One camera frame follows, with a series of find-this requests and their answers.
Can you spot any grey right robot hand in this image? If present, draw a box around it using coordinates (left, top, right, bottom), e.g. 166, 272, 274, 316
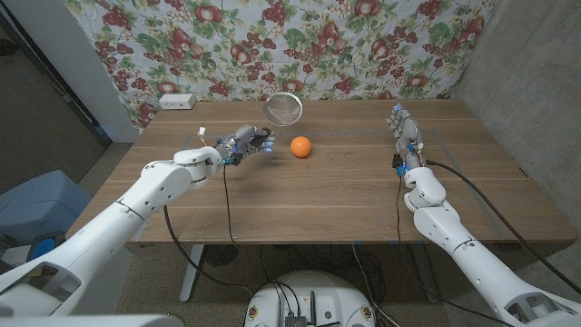
385, 102, 426, 170

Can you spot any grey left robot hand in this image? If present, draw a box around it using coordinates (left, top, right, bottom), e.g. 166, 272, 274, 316
212, 124, 275, 167

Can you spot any metal mesh sieve black handle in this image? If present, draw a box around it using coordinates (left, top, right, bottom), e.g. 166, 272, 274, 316
250, 90, 304, 149

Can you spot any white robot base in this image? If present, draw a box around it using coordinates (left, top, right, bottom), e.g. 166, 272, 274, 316
243, 270, 378, 327

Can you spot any orange fruit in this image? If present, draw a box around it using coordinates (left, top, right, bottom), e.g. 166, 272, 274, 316
290, 135, 313, 159

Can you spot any white power strip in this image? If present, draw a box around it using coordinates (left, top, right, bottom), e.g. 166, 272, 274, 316
158, 93, 197, 111

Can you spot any floral fruit print backdrop cloth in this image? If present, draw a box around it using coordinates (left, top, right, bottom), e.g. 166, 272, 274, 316
63, 0, 498, 133

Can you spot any round black fan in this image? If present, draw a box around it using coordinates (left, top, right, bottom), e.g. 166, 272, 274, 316
202, 243, 241, 267

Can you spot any white table leg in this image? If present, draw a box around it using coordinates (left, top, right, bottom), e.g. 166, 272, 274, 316
179, 243, 205, 304

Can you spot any grey table leg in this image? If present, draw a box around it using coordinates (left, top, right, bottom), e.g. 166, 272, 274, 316
410, 243, 441, 304

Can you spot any dark grey door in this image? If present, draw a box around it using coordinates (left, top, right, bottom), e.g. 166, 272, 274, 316
0, 8, 113, 196

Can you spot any blue-grey plastic bin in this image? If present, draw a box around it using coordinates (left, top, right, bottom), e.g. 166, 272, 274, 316
0, 169, 94, 249

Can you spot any blue and black pad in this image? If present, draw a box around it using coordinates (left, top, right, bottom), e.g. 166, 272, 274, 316
25, 231, 68, 263

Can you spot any white robot chest edge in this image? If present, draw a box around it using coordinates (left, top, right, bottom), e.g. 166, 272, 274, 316
0, 312, 186, 327

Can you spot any thin black left wrist cable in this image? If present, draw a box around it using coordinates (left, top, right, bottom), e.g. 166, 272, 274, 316
222, 165, 273, 282

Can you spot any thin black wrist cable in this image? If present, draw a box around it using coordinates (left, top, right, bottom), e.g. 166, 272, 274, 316
222, 165, 273, 282
395, 175, 517, 327

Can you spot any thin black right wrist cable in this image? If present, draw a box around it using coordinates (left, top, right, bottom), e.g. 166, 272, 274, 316
395, 175, 517, 327

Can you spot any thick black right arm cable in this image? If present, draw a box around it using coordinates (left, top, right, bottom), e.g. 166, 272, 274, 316
424, 157, 581, 296

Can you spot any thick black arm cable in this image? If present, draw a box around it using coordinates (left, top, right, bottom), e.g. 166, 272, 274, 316
162, 204, 253, 299
424, 157, 581, 296

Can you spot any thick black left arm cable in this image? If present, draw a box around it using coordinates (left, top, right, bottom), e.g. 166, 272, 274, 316
162, 204, 253, 299

